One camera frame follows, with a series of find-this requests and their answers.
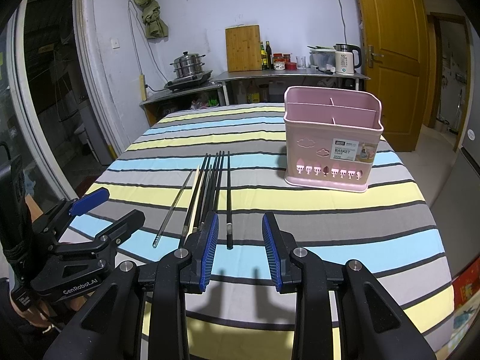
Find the light wooden chopstick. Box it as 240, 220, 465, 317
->
187, 170, 202, 235

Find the metal kitchen shelf table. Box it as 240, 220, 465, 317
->
211, 67, 369, 105

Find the person's left hand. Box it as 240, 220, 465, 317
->
10, 297, 60, 332

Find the black chopstick white band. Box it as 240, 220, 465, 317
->
226, 152, 233, 250

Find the striped tablecloth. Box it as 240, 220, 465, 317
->
63, 104, 454, 359

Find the pink plastic utensil basket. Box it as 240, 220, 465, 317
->
284, 86, 384, 193

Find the grey refrigerator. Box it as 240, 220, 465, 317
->
429, 127, 480, 282

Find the low metal side table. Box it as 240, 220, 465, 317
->
140, 82, 226, 126

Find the black induction cooker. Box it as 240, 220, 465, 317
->
164, 70, 212, 92

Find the stainless steel steamer pot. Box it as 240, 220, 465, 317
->
171, 51, 205, 79

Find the drinking glass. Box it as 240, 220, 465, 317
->
296, 56, 307, 70

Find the red lidded jar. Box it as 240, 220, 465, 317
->
272, 53, 290, 71

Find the clear plastic container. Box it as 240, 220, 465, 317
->
308, 46, 336, 74

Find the green-capped oil bottle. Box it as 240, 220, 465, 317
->
260, 42, 269, 70

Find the white electric kettle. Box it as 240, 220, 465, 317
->
334, 43, 362, 75

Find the dark sauce bottle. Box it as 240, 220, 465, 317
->
265, 41, 273, 70

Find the green hanging cloth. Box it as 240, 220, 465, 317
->
133, 0, 168, 39

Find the bamboo cutting board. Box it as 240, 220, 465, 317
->
225, 24, 262, 72

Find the wooden door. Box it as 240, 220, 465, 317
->
359, 0, 428, 152

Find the white wall switch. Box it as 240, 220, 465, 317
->
111, 38, 120, 49

